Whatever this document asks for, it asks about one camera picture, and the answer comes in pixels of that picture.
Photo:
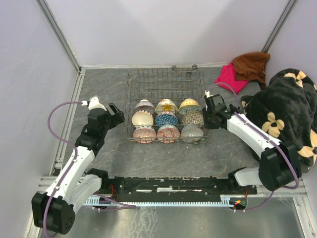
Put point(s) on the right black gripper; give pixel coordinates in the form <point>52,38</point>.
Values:
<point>205,111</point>

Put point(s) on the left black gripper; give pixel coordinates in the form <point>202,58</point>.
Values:
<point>116,119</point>

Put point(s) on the yellow rim blue pattern bowl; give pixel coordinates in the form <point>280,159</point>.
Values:
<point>189,105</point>

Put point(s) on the purple striped bowl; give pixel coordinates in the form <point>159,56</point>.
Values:
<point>144,105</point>

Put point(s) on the grey wire dish rack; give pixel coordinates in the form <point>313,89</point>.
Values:
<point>155,84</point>

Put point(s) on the orange flower leaf bowl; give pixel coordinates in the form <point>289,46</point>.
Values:
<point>166,105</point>

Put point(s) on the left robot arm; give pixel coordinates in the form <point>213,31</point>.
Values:
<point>54,210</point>

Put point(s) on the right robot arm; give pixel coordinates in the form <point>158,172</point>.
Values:
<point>278,161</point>

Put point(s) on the brown dotted pattern bowl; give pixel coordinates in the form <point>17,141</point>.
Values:
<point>193,117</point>

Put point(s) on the cream bowl orange rim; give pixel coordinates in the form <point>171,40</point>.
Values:
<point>142,118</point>

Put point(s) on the grey hexagon pattern bowl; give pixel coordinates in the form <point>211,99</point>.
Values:
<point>191,133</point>

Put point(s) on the red diamond pattern bowl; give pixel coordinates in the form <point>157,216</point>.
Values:
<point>145,134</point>

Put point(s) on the pink cloth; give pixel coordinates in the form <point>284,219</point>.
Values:
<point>228,81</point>

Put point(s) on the blue triangle pattern bowl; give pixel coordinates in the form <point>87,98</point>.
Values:
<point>166,117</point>

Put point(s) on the red geometric pattern bowl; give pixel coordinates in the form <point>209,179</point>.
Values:
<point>168,133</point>

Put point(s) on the brown cloth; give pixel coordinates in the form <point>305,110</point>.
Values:
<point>251,67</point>

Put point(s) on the black flower blanket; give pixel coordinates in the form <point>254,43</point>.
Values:
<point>287,109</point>

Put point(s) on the black base bar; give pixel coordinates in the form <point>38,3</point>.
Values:
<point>168,189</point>

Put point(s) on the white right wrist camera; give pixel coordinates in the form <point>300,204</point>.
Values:
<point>208,94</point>

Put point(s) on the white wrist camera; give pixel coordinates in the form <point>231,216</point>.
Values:
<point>208,94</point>
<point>93,103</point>

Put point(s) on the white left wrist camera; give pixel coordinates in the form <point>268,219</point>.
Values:
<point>93,103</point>

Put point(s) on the light blue cable duct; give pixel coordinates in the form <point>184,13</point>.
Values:
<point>97,201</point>

